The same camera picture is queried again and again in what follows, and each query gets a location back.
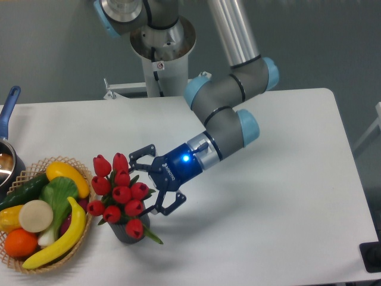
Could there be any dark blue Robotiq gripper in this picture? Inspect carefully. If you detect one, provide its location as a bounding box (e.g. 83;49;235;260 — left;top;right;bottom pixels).
128;143;205;217

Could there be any red tulip bouquet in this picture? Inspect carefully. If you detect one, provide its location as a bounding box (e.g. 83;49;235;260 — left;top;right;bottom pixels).
87;153;163;244

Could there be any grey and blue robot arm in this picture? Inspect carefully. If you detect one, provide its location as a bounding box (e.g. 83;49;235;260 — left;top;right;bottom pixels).
93;1;279;215

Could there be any dark grey ribbed vase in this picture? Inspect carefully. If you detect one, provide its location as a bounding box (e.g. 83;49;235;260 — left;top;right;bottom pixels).
103;199;150;244

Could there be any yellow banana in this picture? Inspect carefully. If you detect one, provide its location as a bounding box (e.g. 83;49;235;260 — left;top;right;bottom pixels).
22;197;86;270

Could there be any green bok choy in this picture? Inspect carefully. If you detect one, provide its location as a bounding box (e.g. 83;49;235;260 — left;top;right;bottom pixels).
38;176;79;248

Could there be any dark red vegetable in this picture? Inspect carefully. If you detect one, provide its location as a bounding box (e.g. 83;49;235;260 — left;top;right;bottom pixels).
60;199;89;237

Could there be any yellow squash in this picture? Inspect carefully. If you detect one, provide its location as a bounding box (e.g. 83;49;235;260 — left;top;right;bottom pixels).
46;161;90;199

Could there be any woven wicker basket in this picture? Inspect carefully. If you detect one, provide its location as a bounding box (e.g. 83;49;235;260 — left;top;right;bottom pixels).
1;156;96;274

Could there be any beige round disc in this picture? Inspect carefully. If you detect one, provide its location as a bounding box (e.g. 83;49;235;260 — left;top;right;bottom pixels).
18;200;54;233

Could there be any green cucumber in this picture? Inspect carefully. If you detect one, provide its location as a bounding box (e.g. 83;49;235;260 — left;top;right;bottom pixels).
1;173;49;210

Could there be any yellow bell pepper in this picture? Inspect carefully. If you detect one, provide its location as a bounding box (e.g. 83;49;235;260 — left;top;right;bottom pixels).
1;205;23;233

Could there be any orange fruit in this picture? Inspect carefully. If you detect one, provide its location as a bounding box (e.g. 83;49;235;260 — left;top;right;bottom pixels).
4;228;38;257

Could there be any black device at table edge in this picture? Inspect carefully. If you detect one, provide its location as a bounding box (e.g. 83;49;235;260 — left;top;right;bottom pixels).
359;241;380;273

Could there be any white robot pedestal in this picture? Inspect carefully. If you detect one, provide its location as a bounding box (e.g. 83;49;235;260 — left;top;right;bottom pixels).
105;16;196;99

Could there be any blue handled saucepan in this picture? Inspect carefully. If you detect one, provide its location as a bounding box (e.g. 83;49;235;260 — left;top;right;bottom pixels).
1;86;25;201

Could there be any white frame at right edge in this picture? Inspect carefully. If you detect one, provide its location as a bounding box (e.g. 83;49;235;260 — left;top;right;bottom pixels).
352;102;380;157

